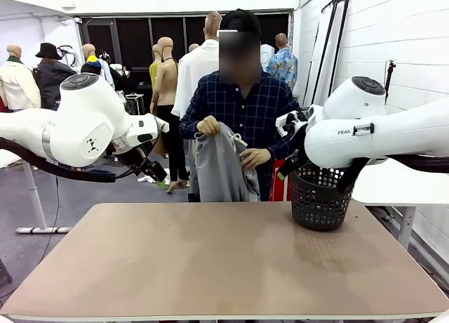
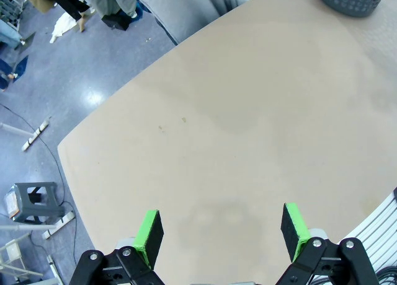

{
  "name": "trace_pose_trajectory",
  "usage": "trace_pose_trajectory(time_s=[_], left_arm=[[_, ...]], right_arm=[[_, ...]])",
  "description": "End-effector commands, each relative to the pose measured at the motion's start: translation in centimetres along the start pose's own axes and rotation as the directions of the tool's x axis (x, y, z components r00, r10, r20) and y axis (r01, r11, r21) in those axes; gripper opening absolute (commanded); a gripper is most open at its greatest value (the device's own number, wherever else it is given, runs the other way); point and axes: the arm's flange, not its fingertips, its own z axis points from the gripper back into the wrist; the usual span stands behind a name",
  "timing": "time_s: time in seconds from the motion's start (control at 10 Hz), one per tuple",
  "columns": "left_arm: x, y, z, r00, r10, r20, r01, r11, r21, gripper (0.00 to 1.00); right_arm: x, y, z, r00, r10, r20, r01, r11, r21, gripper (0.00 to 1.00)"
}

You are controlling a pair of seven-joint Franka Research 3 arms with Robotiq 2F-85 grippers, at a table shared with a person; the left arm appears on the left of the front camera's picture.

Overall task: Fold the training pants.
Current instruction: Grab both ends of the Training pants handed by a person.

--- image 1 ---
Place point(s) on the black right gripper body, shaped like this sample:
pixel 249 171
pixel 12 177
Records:
pixel 293 163

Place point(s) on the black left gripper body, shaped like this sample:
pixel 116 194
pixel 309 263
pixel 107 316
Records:
pixel 153 170

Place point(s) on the grey training pants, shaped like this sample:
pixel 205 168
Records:
pixel 217 168

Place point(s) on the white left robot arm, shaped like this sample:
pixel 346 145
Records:
pixel 87 109

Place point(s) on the person's right forearm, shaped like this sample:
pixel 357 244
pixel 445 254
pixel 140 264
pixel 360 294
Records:
pixel 188 128

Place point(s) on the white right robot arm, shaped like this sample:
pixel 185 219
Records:
pixel 350 140

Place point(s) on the person's left forearm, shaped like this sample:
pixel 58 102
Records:
pixel 282 149

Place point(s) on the person's left hand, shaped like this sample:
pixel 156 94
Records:
pixel 256 158

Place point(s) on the person's right hand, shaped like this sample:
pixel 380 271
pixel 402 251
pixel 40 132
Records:
pixel 209 125

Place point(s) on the red box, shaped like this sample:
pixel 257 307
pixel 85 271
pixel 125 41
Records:
pixel 277 186

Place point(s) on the white cloth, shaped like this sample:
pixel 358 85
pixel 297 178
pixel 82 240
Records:
pixel 145 179

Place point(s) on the black perforated laundry basket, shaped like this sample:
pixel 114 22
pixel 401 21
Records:
pixel 315 210

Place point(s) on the person in plaid shirt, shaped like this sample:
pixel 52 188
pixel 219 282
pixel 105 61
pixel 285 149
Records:
pixel 252 105

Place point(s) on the bare mannequin black trousers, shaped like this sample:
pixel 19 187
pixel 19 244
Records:
pixel 166 80

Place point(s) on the seated person with mask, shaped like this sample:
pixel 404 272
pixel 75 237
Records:
pixel 129 79

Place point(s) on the white side table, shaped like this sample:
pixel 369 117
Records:
pixel 386 189

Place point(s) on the mannequin in yellow-green top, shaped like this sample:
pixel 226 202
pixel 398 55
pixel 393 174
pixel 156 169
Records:
pixel 154 72

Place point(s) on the mannequin in white shirt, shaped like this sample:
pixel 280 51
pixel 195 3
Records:
pixel 196 70

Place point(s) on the black framed white panel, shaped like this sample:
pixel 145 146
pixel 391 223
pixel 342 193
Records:
pixel 339 45
pixel 320 56

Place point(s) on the mannequin with yellow scarf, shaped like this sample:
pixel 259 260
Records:
pixel 92 65

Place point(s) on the white table with leg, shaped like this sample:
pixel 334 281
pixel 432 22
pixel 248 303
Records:
pixel 33 193

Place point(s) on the black tripod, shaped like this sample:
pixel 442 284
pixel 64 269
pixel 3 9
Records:
pixel 388 80

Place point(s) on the small bare mannequin head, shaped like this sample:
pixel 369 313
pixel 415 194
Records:
pixel 193 47

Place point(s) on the mannequin in dark coat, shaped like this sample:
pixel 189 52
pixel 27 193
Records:
pixel 52 79

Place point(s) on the black cap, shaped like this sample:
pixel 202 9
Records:
pixel 242 20

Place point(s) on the black brimmed hat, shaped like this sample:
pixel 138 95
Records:
pixel 48 52

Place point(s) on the mannequin in cream coat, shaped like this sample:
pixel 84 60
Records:
pixel 14 84

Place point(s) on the black stand foot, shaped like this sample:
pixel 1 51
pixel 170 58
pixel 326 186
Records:
pixel 5 272

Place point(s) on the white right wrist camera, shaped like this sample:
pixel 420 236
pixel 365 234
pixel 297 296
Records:
pixel 286 121

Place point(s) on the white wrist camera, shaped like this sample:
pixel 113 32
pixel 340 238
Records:
pixel 286 121
pixel 162 124

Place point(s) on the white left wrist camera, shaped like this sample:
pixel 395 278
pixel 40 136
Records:
pixel 162 124

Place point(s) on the white head mounted camera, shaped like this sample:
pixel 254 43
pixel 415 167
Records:
pixel 227 31

